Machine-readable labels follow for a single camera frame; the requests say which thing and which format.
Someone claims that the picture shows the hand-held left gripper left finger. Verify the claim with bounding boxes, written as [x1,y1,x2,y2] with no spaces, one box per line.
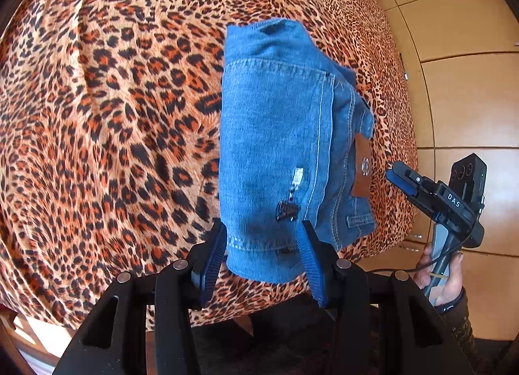
[53,220,228,375]

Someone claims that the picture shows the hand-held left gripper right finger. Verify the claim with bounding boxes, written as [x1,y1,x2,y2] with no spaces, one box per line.
[296,220,475,375]

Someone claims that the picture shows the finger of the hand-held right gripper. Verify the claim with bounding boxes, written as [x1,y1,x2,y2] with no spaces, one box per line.
[385,161,427,199]

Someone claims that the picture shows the blue denim pants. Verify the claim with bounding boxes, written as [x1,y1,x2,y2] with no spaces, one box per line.
[219,20,377,283]

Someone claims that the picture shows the person's right forearm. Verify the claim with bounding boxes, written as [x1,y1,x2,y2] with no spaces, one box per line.
[433,289,493,363]

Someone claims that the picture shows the person's right hand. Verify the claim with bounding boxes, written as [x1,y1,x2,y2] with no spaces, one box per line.
[414,243,465,307]

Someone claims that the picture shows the brown wooden furniture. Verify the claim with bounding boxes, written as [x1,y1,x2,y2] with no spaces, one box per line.
[0,305,70,375]

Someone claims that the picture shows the leopard print bedspread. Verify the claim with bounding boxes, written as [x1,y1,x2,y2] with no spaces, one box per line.
[0,0,418,333]

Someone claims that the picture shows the black cable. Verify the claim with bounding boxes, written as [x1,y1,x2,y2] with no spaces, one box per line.
[367,233,467,279]

